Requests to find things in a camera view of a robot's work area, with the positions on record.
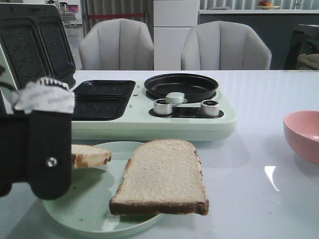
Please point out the mint green round plate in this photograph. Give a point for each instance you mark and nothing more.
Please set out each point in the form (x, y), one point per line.
(84, 209)

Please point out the left silver control knob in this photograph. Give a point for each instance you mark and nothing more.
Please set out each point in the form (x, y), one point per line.
(161, 107)

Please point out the mint green breakfast maker base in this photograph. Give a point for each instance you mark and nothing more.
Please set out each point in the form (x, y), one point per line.
(121, 110)

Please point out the right grey upholstered chair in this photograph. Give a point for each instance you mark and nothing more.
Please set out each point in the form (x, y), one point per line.
(224, 45)

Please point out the grey upholstered chair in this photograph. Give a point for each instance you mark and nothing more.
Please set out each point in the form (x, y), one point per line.
(117, 44)
(224, 45)

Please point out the white refrigerator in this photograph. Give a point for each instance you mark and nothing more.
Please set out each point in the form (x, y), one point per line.
(173, 20)

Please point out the left grey upholstered chair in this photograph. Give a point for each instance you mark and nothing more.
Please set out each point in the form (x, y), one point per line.
(117, 44)

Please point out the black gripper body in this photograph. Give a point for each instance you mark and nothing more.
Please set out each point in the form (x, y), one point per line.
(14, 131)

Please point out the pink plastic bowl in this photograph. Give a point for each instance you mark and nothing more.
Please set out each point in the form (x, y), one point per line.
(301, 130)

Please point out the mint green pan handle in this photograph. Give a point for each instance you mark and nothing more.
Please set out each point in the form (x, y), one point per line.
(175, 98)

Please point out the black round frying pan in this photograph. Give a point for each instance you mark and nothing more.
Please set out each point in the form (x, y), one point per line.
(195, 88)

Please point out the silver control knob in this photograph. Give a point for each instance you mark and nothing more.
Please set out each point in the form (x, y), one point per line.
(209, 108)
(161, 107)

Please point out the dark grey kitchen counter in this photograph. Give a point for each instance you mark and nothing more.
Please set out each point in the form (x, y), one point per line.
(287, 33)

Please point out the white labelled tape wrap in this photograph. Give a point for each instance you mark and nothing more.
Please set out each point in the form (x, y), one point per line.
(46, 95)

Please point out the bread slice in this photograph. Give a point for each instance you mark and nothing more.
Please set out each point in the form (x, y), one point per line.
(162, 177)
(89, 156)

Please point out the mint breakfast maker lid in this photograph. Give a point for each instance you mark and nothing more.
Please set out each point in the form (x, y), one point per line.
(33, 44)

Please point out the fruit bowl on counter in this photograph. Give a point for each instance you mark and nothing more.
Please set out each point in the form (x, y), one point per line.
(266, 5)

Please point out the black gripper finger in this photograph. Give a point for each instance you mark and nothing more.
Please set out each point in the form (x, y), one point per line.
(49, 154)

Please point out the right silver control knob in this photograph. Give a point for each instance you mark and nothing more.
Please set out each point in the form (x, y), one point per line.
(209, 108)

